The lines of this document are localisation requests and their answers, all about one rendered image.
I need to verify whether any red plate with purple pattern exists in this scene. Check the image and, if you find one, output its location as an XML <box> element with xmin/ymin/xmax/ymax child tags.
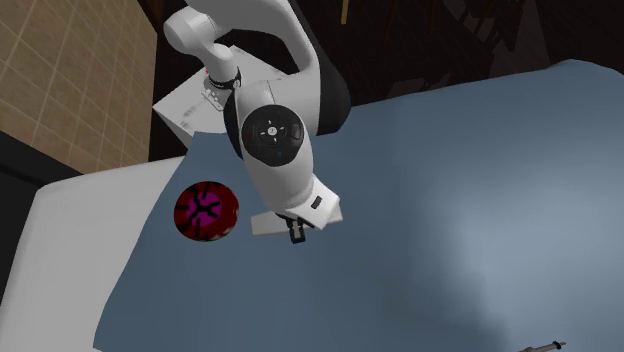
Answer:
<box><xmin>173</xmin><ymin>180</ymin><xmax>241</xmax><ymax>243</ymax></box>

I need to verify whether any thin grey metal tool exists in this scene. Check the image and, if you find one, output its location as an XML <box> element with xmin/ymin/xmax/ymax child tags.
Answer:
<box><xmin>517</xmin><ymin>340</ymin><xmax>568</xmax><ymax>352</ymax></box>

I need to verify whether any light grey robot stand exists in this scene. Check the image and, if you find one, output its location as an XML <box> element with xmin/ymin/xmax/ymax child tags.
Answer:
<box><xmin>151</xmin><ymin>45</ymin><xmax>295</xmax><ymax>148</ymax></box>

